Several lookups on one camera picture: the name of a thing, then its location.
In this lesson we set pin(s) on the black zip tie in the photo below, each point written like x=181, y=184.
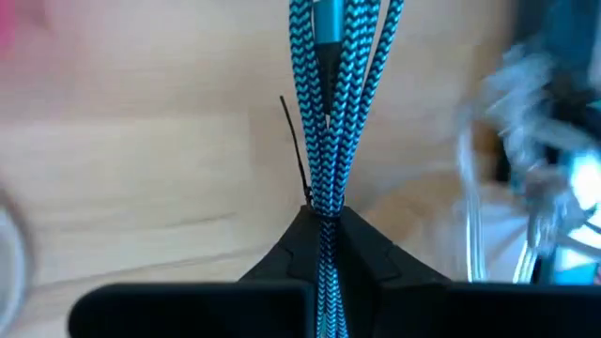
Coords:
x=296, y=145

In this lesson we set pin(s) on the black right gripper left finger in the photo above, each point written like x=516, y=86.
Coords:
x=272, y=305

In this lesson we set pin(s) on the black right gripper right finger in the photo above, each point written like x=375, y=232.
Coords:
x=413, y=305

